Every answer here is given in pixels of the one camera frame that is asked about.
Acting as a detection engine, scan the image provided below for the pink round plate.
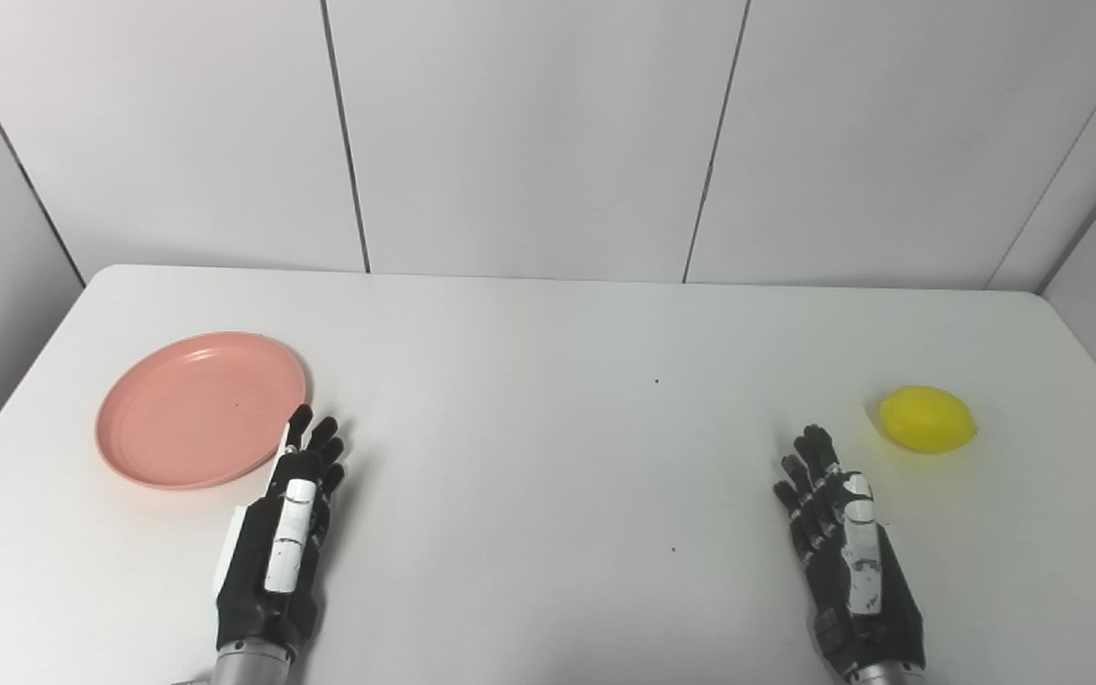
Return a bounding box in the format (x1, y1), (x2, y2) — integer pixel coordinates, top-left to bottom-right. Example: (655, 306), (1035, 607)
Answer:
(95, 331), (309, 491)

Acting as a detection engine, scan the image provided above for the yellow lemon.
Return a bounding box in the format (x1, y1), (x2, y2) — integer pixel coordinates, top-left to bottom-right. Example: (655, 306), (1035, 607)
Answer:
(878, 384), (979, 455)

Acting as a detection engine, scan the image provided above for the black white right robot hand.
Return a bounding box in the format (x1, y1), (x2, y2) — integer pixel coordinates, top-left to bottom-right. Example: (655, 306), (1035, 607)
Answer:
(773, 424), (927, 678)

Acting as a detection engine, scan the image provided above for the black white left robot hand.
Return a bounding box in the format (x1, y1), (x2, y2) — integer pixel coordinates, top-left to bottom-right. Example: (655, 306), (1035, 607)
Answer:
(213, 403), (347, 659)

